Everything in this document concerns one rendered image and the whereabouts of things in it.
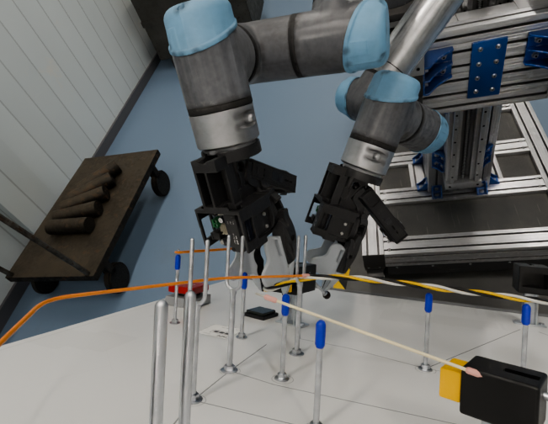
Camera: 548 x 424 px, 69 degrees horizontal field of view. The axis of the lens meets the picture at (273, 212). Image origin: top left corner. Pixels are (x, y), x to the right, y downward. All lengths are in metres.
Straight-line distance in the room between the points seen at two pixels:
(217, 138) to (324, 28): 0.17
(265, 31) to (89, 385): 0.42
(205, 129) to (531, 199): 1.68
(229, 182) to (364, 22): 0.23
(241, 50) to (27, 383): 0.39
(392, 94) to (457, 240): 1.21
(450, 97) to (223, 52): 1.02
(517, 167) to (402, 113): 1.50
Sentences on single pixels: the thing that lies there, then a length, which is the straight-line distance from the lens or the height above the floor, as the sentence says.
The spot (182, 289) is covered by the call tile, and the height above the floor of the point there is 1.12.
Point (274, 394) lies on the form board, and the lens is 0.41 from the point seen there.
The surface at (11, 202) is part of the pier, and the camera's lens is 2.76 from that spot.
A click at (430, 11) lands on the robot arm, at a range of 0.84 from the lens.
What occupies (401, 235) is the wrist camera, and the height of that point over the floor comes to 1.09.
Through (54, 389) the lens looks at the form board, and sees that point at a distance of 0.44.
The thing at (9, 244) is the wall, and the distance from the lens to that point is 2.85.
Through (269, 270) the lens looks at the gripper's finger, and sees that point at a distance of 0.50.
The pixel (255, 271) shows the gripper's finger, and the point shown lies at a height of 1.20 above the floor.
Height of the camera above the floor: 1.64
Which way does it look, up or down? 45 degrees down
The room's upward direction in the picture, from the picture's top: 22 degrees counter-clockwise
